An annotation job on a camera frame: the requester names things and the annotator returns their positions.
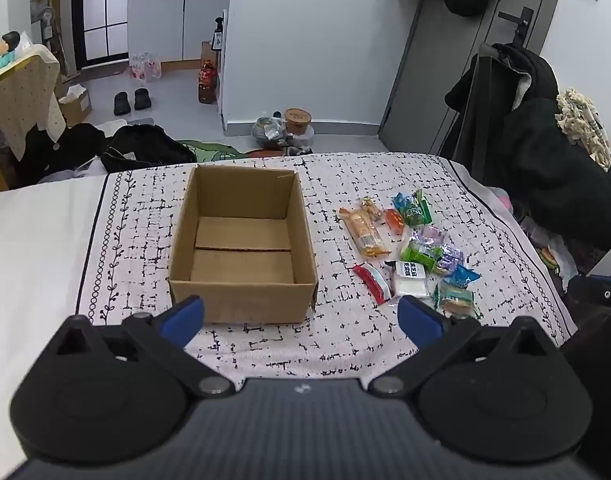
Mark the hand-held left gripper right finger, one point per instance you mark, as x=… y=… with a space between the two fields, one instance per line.
x=420 y=320

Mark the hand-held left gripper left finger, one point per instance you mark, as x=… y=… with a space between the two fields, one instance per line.
x=185 y=317

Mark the white snack packet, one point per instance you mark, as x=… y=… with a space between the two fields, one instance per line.
x=410 y=282

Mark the green beige cake packet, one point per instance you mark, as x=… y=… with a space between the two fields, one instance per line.
x=455 y=302

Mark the blue snack packet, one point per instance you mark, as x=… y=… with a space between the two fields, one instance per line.
x=460 y=276

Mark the red snack packet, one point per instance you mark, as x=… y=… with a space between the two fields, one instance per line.
x=373 y=282

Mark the bright green snack packet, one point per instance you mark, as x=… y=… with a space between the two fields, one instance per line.
x=421 y=256

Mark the small purple snack packet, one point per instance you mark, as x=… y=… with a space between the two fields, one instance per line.
x=453 y=258

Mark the brown cardboard box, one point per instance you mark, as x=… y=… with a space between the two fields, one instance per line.
x=240 y=247

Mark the small orange snack packet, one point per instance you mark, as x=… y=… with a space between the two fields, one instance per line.
x=394 y=220

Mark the long orange cracker packet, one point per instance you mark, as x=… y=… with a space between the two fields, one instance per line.
x=363 y=232

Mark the dark green foil packet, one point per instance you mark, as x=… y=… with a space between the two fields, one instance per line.
x=418 y=210

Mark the blue green foil packet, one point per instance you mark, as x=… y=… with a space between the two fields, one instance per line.
x=401 y=202

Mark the small brown snack packet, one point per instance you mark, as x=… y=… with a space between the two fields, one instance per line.
x=371 y=207

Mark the pink blue cloth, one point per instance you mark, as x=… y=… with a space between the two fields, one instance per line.
x=500 y=202

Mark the burger toy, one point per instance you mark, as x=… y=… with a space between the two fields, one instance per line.
x=549 y=259

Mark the black white patterned blanket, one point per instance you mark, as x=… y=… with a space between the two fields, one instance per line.
x=335 y=185

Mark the white bed sheet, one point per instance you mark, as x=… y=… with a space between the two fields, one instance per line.
x=30 y=260

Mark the green floor mat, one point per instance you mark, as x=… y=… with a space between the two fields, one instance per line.
x=213 y=151

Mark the black bag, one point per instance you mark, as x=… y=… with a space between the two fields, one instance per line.
x=145 y=147

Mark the white box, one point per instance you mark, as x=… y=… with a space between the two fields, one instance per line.
x=610 y=257

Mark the black fleece jacket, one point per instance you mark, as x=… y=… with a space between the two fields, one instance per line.
x=555 y=170

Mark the clear plastic bag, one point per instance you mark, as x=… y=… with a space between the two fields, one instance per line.
x=266 y=129

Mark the black clothing pile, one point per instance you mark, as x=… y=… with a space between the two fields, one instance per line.
x=60 y=152

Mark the black slipper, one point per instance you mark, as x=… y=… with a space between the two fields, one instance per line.
x=122 y=103
x=143 y=99

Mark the brown noodle cup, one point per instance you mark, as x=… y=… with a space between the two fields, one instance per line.
x=298 y=121

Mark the red label drink bottle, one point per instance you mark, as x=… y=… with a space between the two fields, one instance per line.
x=208 y=82

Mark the cardboard box with tissue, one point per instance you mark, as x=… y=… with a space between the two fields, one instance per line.
x=75 y=107

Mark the pack of water bottles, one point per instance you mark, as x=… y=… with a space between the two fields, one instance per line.
x=145 y=67

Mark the beige knitted fabric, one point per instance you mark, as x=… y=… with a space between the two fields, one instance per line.
x=583 y=120

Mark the grey door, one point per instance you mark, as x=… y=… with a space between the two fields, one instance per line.
x=435 y=60

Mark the brown carton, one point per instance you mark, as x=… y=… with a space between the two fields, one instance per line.
x=207 y=52

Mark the dotted beige cloth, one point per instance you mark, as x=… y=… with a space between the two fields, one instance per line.
x=20 y=105

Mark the black spray bottle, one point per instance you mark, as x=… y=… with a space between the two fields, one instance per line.
x=217 y=35

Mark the white cabinet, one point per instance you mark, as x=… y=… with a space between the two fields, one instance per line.
x=160 y=25

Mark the black framed glass door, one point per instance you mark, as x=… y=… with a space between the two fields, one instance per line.
x=100 y=10

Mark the doll figure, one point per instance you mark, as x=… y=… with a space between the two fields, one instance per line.
x=7 y=45

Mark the standing fan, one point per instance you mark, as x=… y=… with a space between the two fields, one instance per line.
x=44 y=22

